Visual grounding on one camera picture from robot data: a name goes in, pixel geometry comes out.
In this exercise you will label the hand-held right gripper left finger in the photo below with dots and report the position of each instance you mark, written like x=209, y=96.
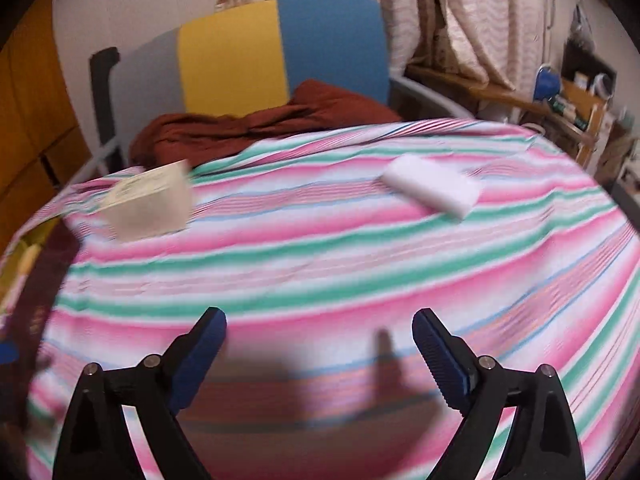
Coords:
x=200, y=355

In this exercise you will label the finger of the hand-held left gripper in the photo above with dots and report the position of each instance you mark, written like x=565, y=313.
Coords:
x=7, y=354

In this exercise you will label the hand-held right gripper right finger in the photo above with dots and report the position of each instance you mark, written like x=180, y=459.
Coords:
x=442, y=355

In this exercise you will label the gold tin box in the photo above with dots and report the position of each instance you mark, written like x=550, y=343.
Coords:
x=50, y=285

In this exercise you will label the white sponge block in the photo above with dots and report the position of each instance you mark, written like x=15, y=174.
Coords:
x=430, y=185

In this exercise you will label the pink green striped tablecloth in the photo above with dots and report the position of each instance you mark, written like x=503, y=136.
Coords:
x=325, y=260

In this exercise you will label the cream cardboard box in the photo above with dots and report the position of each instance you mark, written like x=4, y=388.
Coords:
x=150, y=205

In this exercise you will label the wooden wardrobe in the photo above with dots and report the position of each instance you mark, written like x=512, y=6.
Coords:
x=30, y=125

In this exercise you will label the dark red cloth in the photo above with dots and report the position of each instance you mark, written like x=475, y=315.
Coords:
x=250, y=130

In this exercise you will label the wooden side desk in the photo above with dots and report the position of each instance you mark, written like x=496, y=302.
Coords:
x=500, y=92

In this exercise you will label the black upright roll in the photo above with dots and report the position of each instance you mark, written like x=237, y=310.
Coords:
x=102, y=100

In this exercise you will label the light wooden box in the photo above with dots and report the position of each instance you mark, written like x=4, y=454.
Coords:
x=580, y=102

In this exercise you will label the blue round appliance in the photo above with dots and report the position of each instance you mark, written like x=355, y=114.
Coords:
x=546, y=84

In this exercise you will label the grey yellow blue chair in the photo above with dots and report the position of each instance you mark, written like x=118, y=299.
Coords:
x=235, y=55

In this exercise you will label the black shelf box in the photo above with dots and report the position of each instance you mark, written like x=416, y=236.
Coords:
x=585, y=62

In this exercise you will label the pink patterned curtain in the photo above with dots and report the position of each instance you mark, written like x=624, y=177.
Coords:
x=450, y=10

